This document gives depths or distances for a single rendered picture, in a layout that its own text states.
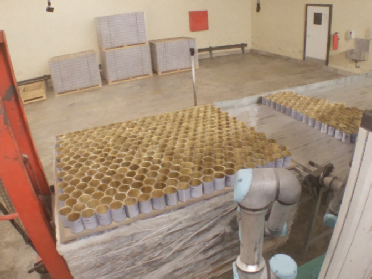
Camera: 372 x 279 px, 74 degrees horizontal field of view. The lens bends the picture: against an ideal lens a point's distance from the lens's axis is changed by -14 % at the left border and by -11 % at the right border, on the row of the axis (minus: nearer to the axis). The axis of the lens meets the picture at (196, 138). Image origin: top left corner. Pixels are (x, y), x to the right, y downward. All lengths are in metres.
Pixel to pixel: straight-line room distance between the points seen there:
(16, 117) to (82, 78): 6.66
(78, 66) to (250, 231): 7.89
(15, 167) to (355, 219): 1.49
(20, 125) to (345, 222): 1.92
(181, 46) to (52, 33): 4.37
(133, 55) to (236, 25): 5.19
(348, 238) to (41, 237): 1.57
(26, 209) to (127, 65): 7.48
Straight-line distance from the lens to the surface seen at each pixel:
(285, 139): 2.16
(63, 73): 8.58
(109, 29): 8.61
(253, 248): 1.09
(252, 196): 0.95
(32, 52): 10.22
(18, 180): 1.60
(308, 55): 10.32
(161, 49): 9.06
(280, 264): 1.21
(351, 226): 0.95
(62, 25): 10.14
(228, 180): 1.51
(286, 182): 0.96
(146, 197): 1.41
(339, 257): 1.05
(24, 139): 2.10
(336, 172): 1.85
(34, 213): 1.71
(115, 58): 8.71
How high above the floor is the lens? 2.04
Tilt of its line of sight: 26 degrees down
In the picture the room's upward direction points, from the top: 4 degrees counter-clockwise
